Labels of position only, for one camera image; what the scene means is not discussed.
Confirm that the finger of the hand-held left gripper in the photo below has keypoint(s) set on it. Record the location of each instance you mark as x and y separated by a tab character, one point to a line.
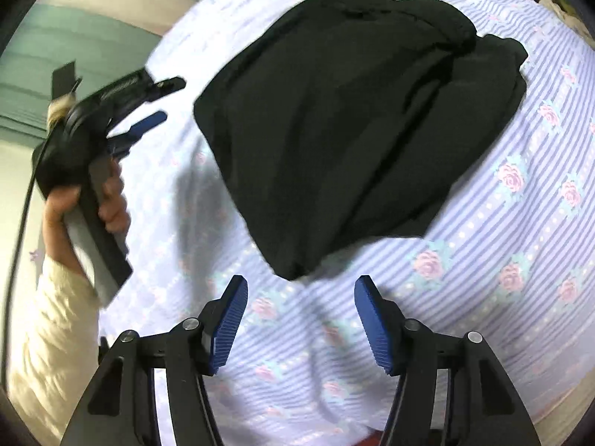
148	123
165	87

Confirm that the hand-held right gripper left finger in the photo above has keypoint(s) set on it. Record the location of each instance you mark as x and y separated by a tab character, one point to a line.
227	325

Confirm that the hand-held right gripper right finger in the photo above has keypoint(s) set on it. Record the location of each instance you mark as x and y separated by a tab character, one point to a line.
374	327

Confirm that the black pants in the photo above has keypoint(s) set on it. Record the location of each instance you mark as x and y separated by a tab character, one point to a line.
348	125

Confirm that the person's left forearm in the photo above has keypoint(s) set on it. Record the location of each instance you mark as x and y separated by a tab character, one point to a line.
46	334

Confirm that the person's left hand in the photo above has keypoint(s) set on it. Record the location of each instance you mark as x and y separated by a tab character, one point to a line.
58	232

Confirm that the green curtain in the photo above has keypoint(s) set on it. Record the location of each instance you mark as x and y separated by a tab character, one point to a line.
37	55

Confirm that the purple striped floral bedsheet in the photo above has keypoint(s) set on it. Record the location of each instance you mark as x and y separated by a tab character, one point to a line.
488	241

